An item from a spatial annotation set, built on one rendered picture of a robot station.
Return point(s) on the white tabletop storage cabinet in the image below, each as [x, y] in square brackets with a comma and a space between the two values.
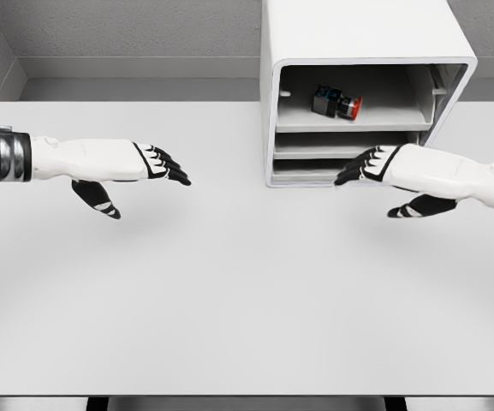
[358, 38]

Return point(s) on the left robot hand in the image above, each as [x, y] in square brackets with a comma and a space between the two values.
[109, 160]

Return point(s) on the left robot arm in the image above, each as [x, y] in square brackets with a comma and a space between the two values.
[15, 156]

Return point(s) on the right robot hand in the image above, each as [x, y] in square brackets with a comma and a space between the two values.
[418, 171]

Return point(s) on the black red load switch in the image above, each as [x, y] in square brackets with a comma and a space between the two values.
[336, 103]

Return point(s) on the white cabinet drawer tray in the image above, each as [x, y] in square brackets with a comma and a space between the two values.
[302, 171]
[315, 147]
[349, 115]

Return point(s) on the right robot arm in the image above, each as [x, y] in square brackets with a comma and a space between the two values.
[492, 184]

